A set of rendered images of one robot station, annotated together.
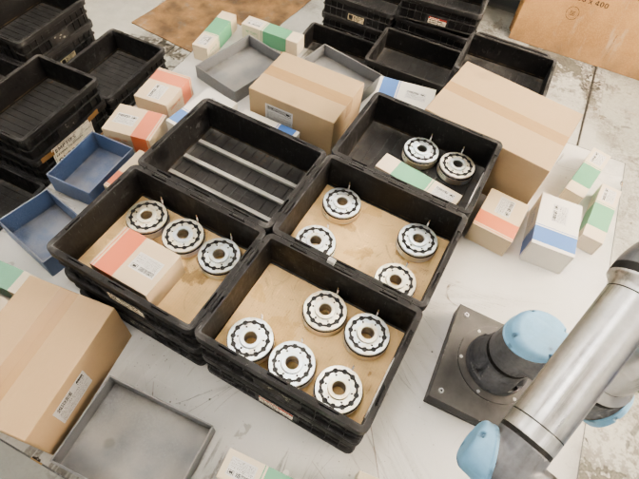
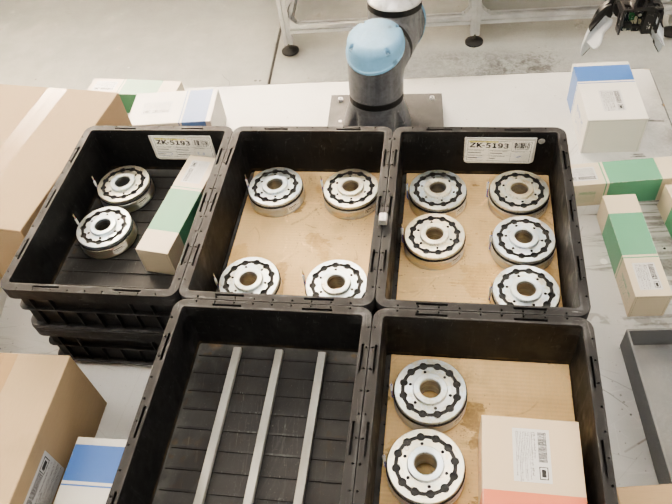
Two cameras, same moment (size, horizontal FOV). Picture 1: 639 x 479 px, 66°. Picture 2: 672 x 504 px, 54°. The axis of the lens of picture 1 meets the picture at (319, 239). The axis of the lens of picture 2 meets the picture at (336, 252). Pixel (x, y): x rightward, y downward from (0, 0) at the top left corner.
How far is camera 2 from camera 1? 1.03 m
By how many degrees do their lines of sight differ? 55
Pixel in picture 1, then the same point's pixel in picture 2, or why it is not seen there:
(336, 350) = (469, 220)
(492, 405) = (422, 123)
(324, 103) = (15, 390)
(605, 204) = (120, 86)
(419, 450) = not seen: hidden behind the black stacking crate
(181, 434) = (655, 377)
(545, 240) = (203, 111)
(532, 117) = (15, 123)
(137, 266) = (542, 467)
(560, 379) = not seen: outside the picture
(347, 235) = (296, 267)
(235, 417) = not seen: hidden behind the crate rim
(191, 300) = (516, 403)
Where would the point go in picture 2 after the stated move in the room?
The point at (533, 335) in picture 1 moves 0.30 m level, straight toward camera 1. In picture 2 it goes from (382, 38) to (529, 73)
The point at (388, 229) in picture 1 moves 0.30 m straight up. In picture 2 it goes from (264, 229) to (226, 94)
